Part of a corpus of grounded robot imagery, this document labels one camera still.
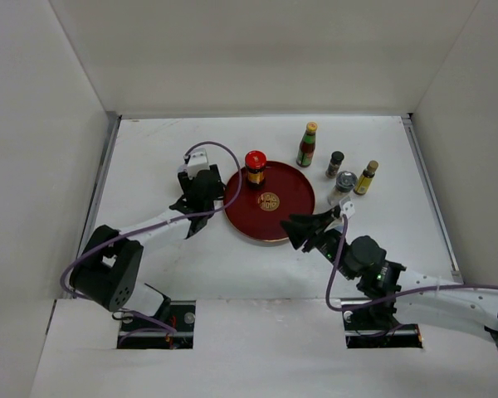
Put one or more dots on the red round tray gold rim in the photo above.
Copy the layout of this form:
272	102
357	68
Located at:
258	212

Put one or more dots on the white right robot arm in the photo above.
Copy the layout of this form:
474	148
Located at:
383	295

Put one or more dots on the aluminium table edge rail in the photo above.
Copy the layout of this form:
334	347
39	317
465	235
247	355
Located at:
114	120

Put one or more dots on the small black cap spice jar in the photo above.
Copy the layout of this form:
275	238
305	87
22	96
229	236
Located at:
335	162

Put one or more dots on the yellow label small oil bottle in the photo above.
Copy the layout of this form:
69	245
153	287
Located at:
366	178

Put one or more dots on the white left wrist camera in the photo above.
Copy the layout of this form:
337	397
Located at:
195	162

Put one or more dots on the left robot arm base mount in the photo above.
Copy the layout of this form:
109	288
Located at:
137	333

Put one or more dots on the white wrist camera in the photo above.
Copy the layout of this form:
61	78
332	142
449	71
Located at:
195	162
346	207

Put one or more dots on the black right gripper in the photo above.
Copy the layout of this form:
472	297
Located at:
299	234

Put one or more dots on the right robot arm base mount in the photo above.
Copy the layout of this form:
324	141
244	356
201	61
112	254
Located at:
369	328

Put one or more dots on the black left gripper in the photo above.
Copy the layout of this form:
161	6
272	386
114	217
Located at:
187	182

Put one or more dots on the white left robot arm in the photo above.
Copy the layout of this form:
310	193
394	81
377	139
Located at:
109	275

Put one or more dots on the red lid chili sauce jar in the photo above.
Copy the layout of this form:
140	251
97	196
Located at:
255	165

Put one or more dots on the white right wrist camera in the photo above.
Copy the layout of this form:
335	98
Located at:
346	207

